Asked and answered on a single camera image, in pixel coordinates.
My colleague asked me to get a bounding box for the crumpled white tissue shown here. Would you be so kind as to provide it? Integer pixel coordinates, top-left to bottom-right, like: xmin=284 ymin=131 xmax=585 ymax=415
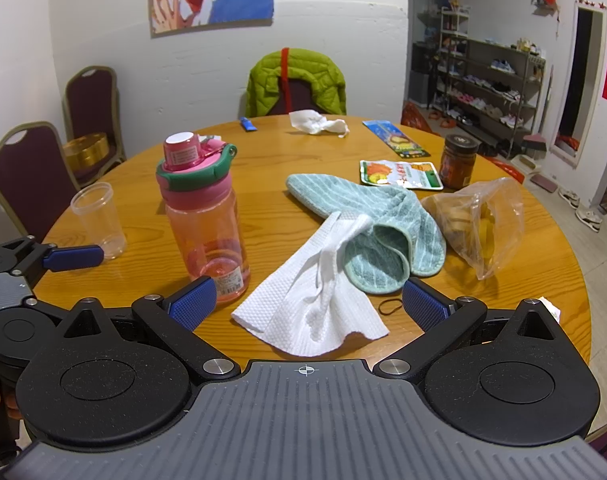
xmin=289 ymin=109 xmax=351 ymax=138

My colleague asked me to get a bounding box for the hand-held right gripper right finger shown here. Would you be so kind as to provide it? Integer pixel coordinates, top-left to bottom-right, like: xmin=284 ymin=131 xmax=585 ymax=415
xmin=372 ymin=277 xmax=559 ymax=386

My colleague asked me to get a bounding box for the teal striped towel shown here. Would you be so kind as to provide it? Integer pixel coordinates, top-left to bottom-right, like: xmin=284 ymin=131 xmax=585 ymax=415
xmin=286 ymin=172 xmax=447 ymax=296

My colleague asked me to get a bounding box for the pink floor mat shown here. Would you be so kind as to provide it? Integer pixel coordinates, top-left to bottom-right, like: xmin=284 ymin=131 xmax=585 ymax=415
xmin=528 ymin=172 xmax=561 ymax=193

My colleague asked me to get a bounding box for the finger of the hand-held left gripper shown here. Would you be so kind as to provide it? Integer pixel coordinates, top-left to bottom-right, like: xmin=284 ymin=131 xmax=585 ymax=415
xmin=0 ymin=237 xmax=105 ymax=281

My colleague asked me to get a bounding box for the gold round tin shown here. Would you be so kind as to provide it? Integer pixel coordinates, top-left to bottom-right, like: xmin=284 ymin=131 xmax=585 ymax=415
xmin=63 ymin=132 xmax=109 ymax=171

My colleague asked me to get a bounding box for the wall mirror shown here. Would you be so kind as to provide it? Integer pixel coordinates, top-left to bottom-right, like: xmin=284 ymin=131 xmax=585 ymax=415
xmin=548 ymin=0 xmax=607 ymax=171

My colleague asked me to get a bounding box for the shoe rack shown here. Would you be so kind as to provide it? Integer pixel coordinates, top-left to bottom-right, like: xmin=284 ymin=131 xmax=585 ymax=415
xmin=436 ymin=37 xmax=548 ymax=161

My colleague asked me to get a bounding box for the red strap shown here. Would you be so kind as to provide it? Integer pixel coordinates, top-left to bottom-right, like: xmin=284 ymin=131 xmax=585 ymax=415
xmin=281 ymin=47 xmax=291 ymax=111

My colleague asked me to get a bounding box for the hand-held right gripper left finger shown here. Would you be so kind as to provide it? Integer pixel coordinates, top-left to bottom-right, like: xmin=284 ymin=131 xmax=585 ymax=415
xmin=58 ymin=276 xmax=241 ymax=386

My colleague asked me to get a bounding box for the pink dustpan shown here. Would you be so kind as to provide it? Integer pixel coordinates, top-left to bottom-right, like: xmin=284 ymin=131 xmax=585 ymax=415
xmin=523 ymin=132 xmax=549 ymax=161

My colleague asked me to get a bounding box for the green puffer jacket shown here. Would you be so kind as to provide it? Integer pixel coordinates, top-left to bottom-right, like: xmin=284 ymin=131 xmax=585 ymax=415
xmin=246 ymin=50 xmax=348 ymax=117

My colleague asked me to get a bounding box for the white metal shelf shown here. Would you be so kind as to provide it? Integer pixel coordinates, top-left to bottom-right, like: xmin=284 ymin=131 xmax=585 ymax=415
xmin=412 ymin=0 xmax=471 ymax=111

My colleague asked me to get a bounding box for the clear plastic food bag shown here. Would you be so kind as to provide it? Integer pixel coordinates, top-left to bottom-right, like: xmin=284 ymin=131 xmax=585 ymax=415
xmin=421 ymin=177 xmax=527 ymax=281

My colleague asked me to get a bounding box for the glass sauce jar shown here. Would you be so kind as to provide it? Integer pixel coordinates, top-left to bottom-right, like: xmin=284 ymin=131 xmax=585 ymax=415
xmin=441 ymin=134 xmax=479 ymax=191

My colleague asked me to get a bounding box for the maroon chair gold frame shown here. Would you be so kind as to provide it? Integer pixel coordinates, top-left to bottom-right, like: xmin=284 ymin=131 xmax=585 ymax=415
xmin=274 ymin=76 xmax=318 ymax=114
xmin=63 ymin=65 xmax=126 ymax=186
xmin=0 ymin=121 xmax=81 ymax=246

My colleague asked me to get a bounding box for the blue yellow flat packet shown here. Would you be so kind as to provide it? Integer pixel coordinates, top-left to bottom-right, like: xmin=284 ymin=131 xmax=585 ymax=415
xmin=362 ymin=119 xmax=431 ymax=158

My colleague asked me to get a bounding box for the red plastic stool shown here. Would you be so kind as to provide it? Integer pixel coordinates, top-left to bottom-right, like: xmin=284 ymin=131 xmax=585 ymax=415
xmin=486 ymin=156 xmax=527 ymax=183

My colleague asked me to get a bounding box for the white orange snack packet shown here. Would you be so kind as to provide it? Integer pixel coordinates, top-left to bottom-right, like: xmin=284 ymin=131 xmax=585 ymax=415
xmin=359 ymin=159 xmax=444 ymax=191

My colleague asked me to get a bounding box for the white paper scrap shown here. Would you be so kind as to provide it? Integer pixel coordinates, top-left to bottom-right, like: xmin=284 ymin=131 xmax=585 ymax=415
xmin=536 ymin=297 xmax=561 ymax=323

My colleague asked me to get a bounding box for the pink plastic water bottle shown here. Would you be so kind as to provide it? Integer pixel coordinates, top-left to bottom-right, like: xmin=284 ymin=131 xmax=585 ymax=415
xmin=156 ymin=130 xmax=249 ymax=303

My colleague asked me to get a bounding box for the orange plastic bag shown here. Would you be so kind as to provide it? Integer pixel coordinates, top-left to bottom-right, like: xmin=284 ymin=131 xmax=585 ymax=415
xmin=401 ymin=101 xmax=434 ymax=133

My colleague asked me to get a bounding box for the white paper towel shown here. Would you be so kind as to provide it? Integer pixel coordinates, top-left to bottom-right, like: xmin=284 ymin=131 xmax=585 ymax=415
xmin=230 ymin=212 xmax=390 ymax=358

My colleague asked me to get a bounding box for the clear plastic cup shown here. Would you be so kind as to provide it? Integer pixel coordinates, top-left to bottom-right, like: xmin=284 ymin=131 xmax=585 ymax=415
xmin=70 ymin=182 xmax=128 ymax=261

